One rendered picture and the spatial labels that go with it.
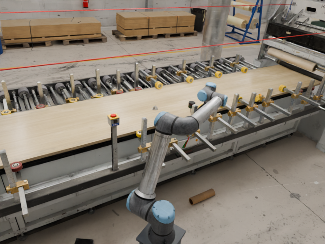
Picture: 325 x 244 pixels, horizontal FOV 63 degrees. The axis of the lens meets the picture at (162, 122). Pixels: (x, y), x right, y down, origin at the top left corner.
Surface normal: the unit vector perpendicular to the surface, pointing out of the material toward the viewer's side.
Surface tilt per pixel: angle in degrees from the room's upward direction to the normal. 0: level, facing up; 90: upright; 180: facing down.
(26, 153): 0
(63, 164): 90
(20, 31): 90
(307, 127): 90
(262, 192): 0
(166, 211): 5
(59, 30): 90
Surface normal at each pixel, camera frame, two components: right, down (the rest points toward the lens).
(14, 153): 0.07, -0.84
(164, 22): 0.47, 0.50
